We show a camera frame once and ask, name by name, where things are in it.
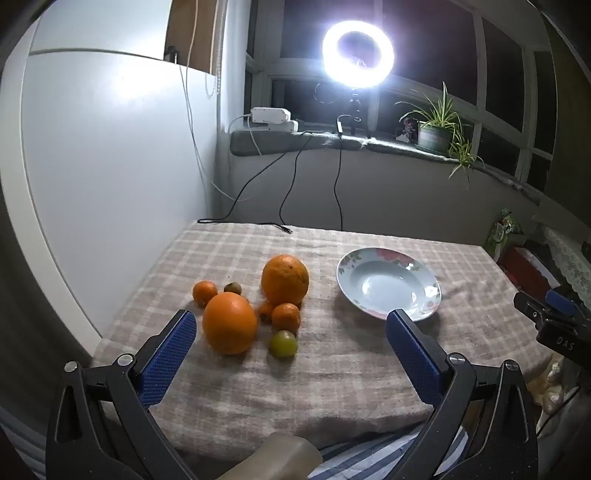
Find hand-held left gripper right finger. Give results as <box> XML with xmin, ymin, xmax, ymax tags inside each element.
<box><xmin>385</xmin><ymin>308</ymin><xmax>540</xmax><ymax>480</ymax></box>

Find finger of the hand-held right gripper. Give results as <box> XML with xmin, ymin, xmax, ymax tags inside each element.
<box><xmin>545</xmin><ymin>285</ymin><xmax>591</xmax><ymax>318</ymax></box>
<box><xmin>513</xmin><ymin>292</ymin><xmax>557</xmax><ymax>325</ymax></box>

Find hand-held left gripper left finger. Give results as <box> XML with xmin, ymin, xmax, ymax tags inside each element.
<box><xmin>45</xmin><ymin>309</ymin><xmax>204</xmax><ymax>480</ymax></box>

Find large orange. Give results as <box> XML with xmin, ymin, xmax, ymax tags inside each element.
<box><xmin>202</xmin><ymin>292</ymin><xmax>258</xmax><ymax>355</ymax></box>
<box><xmin>261</xmin><ymin>254</ymin><xmax>310</xmax><ymax>306</ymax></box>

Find floral rimmed plate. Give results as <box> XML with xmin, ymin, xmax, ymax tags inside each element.
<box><xmin>336</xmin><ymin>247</ymin><xmax>442</xmax><ymax>322</ymax></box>

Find white lace cloth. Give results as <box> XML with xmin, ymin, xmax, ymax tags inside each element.
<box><xmin>542</xmin><ymin>226</ymin><xmax>591</xmax><ymax>296</ymax></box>

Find red box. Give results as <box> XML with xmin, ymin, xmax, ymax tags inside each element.
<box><xmin>499</xmin><ymin>247</ymin><xmax>559</xmax><ymax>301</ymax></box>

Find green and white bag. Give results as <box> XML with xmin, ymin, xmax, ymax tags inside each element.
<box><xmin>485</xmin><ymin>209</ymin><xmax>525</xmax><ymax>259</ymax></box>

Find beige checked tablecloth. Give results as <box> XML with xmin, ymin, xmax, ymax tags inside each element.
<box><xmin>90</xmin><ymin>220</ymin><xmax>555</xmax><ymax>462</ymax></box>

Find beige rounded object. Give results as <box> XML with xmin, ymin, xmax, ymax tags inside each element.
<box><xmin>222</xmin><ymin>434</ymin><xmax>323</xmax><ymax>480</ymax></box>

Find potted spider plant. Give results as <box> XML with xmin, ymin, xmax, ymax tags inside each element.
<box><xmin>396</xmin><ymin>82</ymin><xmax>485</xmax><ymax>190</ymax></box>

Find grey windowsill pad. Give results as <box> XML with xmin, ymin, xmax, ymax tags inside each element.
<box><xmin>229</xmin><ymin>129</ymin><xmax>546</xmax><ymax>204</ymax></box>

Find white adapter box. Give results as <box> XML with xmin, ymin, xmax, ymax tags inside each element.
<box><xmin>250</xmin><ymin>107</ymin><xmax>291</xmax><ymax>125</ymax></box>

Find brown wooden board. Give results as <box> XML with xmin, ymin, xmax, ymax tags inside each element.
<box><xmin>165</xmin><ymin>0</ymin><xmax>222</xmax><ymax>75</ymax></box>

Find black cable with plug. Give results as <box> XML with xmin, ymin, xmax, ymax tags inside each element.
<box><xmin>257</xmin><ymin>134</ymin><xmax>324</xmax><ymax>234</ymax></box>

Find long white cable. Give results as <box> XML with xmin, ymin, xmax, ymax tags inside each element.
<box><xmin>178</xmin><ymin>0</ymin><xmax>254</xmax><ymax>201</ymax></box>

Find short white cable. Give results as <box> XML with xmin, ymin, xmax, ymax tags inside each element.
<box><xmin>228</xmin><ymin>114</ymin><xmax>264</xmax><ymax>157</ymax></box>

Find white window frame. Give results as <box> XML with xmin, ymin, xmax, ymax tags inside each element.
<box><xmin>245</xmin><ymin>0</ymin><xmax>555</xmax><ymax>185</ymax></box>

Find ring light with stand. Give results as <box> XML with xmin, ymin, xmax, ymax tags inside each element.
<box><xmin>322</xmin><ymin>18</ymin><xmax>396</xmax><ymax>139</ymax></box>

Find white beaded cord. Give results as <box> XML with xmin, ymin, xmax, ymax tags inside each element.
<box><xmin>205</xmin><ymin>0</ymin><xmax>229</xmax><ymax>99</ymax></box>

